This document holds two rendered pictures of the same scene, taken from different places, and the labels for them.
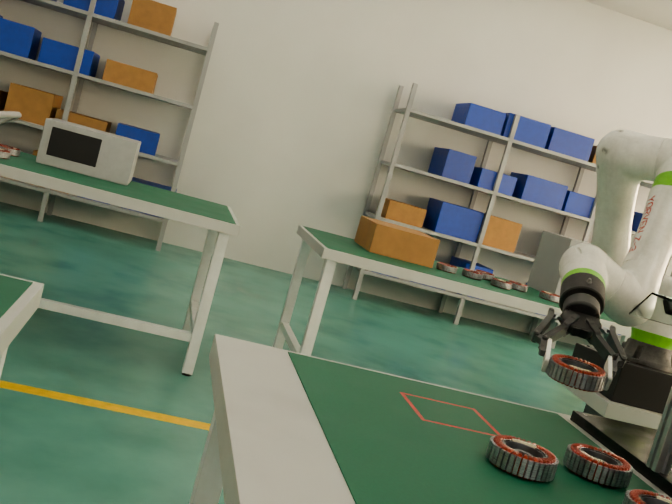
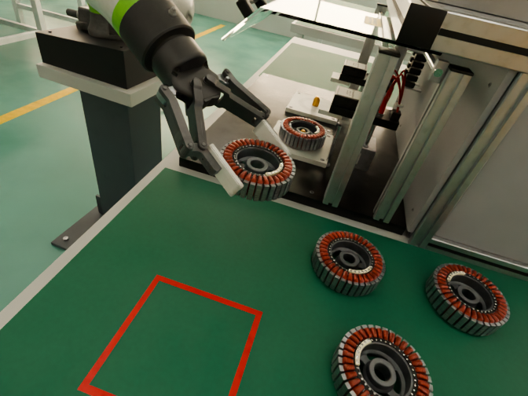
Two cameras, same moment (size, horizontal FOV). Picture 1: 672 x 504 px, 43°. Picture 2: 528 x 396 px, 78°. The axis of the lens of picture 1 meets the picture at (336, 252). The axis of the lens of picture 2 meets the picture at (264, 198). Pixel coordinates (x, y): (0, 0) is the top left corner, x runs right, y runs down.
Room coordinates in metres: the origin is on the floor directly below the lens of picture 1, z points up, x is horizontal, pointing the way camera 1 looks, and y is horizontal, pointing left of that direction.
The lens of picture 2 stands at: (1.44, -0.13, 1.15)
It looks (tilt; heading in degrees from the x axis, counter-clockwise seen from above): 38 degrees down; 290
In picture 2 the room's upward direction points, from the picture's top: 12 degrees clockwise
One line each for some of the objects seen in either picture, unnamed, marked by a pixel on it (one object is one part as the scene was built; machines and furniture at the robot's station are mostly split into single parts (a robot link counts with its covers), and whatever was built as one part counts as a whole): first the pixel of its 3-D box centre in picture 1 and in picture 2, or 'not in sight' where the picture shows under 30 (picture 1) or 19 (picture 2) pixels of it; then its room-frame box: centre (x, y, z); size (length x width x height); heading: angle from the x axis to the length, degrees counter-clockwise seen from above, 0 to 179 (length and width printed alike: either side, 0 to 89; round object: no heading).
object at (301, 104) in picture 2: not in sight; (314, 107); (1.68, -1.06, 0.78); 0.15 x 0.15 x 0.01; 12
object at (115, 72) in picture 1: (130, 77); not in sight; (7.42, 2.11, 1.37); 0.42 x 0.40 x 0.18; 102
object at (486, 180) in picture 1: (488, 180); not in sight; (8.12, -1.20, 1.37); 0.42 x 0.36 x 0.18; 14
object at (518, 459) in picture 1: (521, 457); (379, 374); (1.34, -0.38, 0.77); 0.11 x 0.11 x 0.04
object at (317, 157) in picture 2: not in sight; (300, 141); (1.63, -0.82, 0.78); 0.15 x 0.15 x 0.01; 12
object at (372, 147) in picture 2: not in sight; (361, 151); (1.49, -0.85, 0.80); 0.08 x 0.05 x 0.06; 102
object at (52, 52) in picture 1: (69, 58); not in sight; (7.30, 2.62, 1.38); 0.42 x 0.42 x 0.20; 10
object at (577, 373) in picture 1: (576, 372); (256, 168); (1.60, -0.50, 0.88); 0.11 x 0.11 x 0.04
